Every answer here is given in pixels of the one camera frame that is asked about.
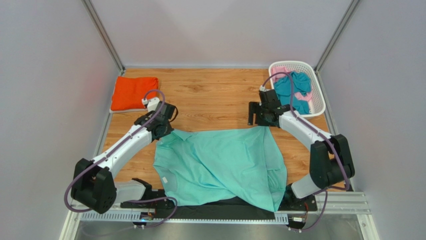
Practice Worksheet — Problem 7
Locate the mint green t-shirt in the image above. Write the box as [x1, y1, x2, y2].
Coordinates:
[153, 126, 288, 212]

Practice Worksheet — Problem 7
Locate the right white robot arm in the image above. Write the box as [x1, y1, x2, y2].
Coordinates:
[248, 88, 355, 200]

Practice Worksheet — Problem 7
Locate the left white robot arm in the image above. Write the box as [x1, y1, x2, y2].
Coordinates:
[65, 100, 179, 214]

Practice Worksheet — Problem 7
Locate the pink t-shirt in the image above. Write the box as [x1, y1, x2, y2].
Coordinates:
[271, 66, 313, 102]

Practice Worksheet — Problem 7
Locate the teal blue t-shirt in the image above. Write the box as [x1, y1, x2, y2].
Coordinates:
[273, 71, 312, 115]

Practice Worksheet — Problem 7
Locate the folded orange t-shirt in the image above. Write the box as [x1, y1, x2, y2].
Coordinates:
[111, 76, 160, 104]

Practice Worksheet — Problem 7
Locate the white plastic laundry basket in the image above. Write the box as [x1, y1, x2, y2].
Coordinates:
[268, 60, 326, 119]

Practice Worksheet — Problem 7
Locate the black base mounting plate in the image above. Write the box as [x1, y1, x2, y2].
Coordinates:
[120, 195, 318, 220]

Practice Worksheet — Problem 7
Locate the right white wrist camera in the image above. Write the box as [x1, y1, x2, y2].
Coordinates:
[259, 85, 268, 92]

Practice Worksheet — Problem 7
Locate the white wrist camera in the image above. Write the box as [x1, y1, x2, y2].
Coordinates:
[259, 85, 268, 92]
[142, 97, 162, 112]

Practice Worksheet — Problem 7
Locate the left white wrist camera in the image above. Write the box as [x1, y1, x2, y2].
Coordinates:
[142, 97, 162, 112]

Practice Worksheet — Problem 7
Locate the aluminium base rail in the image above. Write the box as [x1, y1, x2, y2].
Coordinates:
[67, 191, 371, 225]

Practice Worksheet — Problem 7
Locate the right aluminium corner post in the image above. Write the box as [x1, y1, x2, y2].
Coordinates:
[315, 0, 362, 73]

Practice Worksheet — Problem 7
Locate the aluminium corner post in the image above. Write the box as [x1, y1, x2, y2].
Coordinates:
[81, 0, 126, 76]
[315, 0, 362, 73]

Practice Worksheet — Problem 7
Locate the left aluminium corner post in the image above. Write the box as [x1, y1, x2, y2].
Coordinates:
[81, 0, 126, 76]

